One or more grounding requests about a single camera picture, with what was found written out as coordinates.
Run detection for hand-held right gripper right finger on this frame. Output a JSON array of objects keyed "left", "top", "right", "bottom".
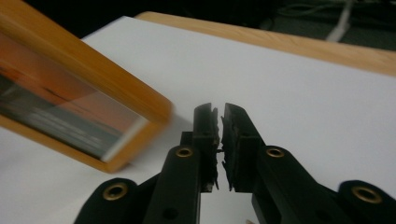
[{"left": 219, "top": 102, "right": 353, "bottom": 224}]

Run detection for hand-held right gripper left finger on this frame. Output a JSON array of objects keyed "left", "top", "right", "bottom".
[{"left": 142, "top": 102, "right": 220, "bottom": 224}]

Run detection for wooden photo frame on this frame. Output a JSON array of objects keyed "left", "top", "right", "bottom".
[{"left": 0, "top": 0, "right": 175, "bottom": 175}]

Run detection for white metal stand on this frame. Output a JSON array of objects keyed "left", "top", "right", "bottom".
[{"left": 325, "top": 0, "right": 357, "bottom": 43}]

